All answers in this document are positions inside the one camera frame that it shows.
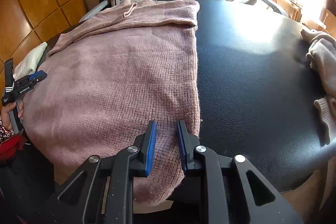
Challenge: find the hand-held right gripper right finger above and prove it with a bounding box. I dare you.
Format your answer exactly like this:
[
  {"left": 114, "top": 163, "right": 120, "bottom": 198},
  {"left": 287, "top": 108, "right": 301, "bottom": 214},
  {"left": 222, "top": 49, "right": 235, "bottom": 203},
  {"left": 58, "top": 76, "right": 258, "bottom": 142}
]
[{"left": 175, "top": 119, "right": 305, "bottom": 224}]

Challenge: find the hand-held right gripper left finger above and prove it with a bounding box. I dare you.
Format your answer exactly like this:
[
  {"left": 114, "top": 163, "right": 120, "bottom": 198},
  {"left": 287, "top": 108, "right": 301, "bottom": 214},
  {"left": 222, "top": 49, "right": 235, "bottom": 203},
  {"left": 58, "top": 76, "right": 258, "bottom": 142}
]
[{"left": 28, "top": 120, "right": 158, "bottom": 224}]

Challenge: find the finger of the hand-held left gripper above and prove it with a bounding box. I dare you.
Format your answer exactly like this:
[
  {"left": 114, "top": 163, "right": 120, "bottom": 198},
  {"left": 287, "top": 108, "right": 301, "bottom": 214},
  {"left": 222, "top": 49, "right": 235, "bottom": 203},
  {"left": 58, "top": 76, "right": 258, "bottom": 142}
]
[
  {"left": 26, "top": 70, "right": 46, "bottom": 82},
  {"left": 33, "top": 73, "right": 48, "bottom": 84}
]

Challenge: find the pink knit sweater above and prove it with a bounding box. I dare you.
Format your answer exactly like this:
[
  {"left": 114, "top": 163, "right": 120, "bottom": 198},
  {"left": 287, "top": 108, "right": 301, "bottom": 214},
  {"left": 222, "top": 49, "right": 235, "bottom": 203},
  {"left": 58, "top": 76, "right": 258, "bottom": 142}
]
[{"left": 23, "top": 0, "right": 202, "bottom": 199}]

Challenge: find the person's left forearm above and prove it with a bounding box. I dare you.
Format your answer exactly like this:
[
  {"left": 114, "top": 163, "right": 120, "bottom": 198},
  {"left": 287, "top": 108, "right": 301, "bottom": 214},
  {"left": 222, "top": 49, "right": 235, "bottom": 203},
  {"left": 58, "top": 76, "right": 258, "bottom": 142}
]
[{"left": 0, "top": 119, "right": 14, "bottom": 147}]

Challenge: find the person's left hand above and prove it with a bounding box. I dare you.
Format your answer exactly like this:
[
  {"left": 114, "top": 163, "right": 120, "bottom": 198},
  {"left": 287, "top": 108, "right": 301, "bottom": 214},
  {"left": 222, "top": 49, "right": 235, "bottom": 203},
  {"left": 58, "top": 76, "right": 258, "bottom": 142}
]
[{"left": 0, "top": 101, "right": 25, "bottom": 132}]

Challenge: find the white folded knit sweater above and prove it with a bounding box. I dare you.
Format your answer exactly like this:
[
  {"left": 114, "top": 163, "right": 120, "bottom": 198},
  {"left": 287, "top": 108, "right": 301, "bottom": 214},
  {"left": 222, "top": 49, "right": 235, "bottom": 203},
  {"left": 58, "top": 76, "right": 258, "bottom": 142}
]
[{"left": 13, "top": 42, "right": 48, "bottom": 80}]

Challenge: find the person's red jacket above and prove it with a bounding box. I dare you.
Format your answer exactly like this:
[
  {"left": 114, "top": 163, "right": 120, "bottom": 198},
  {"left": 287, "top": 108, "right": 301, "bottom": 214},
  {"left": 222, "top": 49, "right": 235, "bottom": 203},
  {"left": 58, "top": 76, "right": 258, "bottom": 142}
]
[{"left": 0, "top": 135, "right": 27, "bottom": 161}]

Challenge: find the wooden wardrobe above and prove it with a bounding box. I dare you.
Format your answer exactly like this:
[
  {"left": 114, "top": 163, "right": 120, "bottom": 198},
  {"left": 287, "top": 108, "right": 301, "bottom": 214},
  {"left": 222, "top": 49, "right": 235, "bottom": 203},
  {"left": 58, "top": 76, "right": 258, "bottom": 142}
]
[{"left": 0, "top": 0, "right": 88, "bottom": 77}]

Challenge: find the beige sweater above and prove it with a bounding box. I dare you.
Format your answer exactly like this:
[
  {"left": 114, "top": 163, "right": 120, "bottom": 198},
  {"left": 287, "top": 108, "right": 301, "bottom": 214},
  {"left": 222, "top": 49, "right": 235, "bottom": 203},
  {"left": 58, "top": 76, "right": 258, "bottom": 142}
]
[{"left": 301, "top": 28, "right": 336, "bottom": 146}]

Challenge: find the wooden desk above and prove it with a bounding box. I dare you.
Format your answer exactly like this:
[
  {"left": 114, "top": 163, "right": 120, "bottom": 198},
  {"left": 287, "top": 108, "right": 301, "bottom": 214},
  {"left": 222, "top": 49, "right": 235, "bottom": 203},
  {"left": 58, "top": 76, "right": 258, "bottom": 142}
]
[{"left": 269, "top": 0, "right": 336, "bottom": 30}]

